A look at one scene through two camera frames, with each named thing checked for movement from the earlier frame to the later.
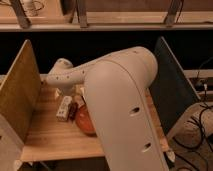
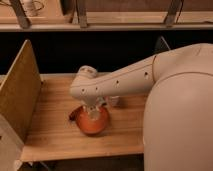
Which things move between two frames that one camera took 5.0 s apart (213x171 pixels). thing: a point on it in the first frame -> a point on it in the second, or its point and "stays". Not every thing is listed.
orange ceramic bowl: x=85 y=122 stays
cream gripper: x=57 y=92 -> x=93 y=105
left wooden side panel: x=20 y=91 stays
